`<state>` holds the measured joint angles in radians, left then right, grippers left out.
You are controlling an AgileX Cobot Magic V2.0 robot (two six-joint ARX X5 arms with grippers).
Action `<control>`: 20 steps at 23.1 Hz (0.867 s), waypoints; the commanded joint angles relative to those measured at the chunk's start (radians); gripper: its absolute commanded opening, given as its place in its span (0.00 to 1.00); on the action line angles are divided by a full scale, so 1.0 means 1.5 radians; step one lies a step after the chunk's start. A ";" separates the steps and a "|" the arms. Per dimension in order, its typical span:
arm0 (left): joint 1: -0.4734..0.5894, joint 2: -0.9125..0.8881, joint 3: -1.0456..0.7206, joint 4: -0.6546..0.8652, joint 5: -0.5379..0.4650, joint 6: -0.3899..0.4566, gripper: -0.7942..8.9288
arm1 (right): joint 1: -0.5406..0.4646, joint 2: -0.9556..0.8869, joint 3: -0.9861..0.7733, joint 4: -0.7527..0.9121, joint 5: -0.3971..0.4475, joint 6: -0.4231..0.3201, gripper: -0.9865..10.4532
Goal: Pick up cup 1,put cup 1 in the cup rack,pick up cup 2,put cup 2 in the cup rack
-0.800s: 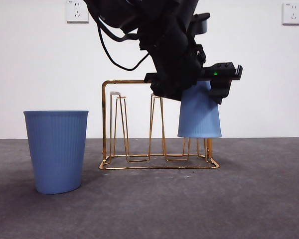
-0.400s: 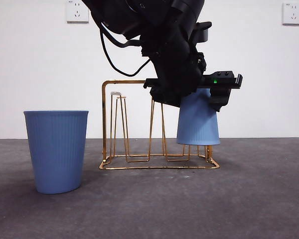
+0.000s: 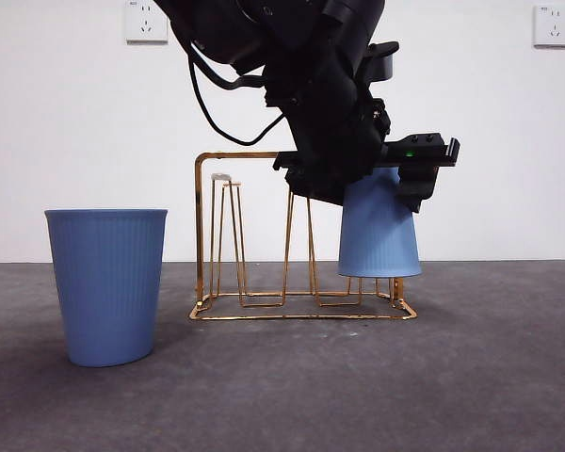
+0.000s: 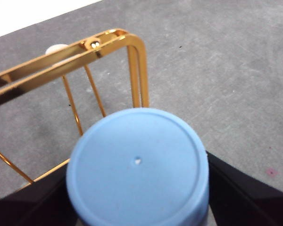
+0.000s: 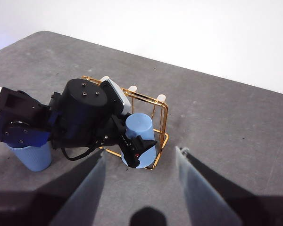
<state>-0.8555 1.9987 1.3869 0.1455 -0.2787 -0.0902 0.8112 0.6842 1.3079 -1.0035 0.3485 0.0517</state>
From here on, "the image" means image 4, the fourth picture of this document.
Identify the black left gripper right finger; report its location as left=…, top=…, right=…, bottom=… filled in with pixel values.
left=206, top=150, right=283, bottom=226

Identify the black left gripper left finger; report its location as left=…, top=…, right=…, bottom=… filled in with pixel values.
left=0, top=161, right=80, bottom=226

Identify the blue ribbed plastic cup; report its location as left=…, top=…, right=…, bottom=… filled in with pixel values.
left=66, top=107, right=210, bottom=226

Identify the gold wire cup rack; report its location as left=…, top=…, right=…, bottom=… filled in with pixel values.
left=0, top=28, right=150, bottom=201

